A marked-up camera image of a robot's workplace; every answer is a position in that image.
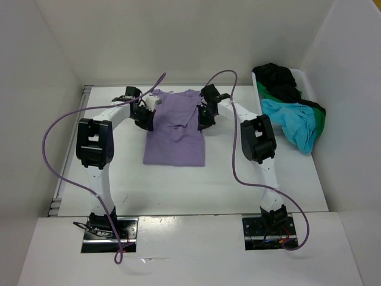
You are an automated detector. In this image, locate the green t shirt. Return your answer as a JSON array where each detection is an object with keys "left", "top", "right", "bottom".
[{"left": 256, "top": 81, "right": 326, "bottom": 137}]

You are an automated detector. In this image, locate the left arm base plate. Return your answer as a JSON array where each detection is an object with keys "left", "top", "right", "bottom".
[{"left": 81, "top": 217, "right": 139, "bottom": 254}]

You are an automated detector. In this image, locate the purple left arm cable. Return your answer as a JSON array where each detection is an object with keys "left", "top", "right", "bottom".
[{"left": 42, "top": 71, "right": 167, "bottom": 265}]

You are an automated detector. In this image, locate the cyan t shirt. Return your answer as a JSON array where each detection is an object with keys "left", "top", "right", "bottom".
[{"left": 261, "top": 99, "right": 317, "bottom": 154}]

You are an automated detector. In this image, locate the white plastic laundry basket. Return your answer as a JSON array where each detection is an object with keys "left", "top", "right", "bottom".
[{"left": 252, "top": 69, "right": 316, "bottom": 101}]

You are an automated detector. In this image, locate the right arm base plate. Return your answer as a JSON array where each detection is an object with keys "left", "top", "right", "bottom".
[{"left": 242, "top": 215, "right": 299, "bottom": 251}]

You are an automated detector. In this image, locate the black t shirt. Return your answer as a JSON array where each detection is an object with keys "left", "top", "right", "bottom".
[{"left": 252, "top": 63, "right": 326, "bottom": 114}]

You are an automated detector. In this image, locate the purple t shirt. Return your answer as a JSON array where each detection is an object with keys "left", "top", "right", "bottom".
[{"left": 143, "top": 89, "right": 205, "bottom": 167}]

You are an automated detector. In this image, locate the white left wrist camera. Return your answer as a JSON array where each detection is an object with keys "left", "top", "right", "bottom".
[{"left": 143, "top": 94, "right": 162, "bottom": 111}]

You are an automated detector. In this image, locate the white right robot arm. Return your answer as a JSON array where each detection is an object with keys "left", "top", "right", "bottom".
[{"left": 198, "top": 84, "right": 288, "bottom": 234}]

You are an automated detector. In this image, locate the aluminium table edge rail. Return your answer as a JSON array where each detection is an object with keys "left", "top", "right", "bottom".
[{"left": 57, "top": 86, "right": 261, "bottom": 217}]

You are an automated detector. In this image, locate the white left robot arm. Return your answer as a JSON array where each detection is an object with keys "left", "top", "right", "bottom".
[{"left": 76, "top": 86, "right": 162, "bottom": 238}]

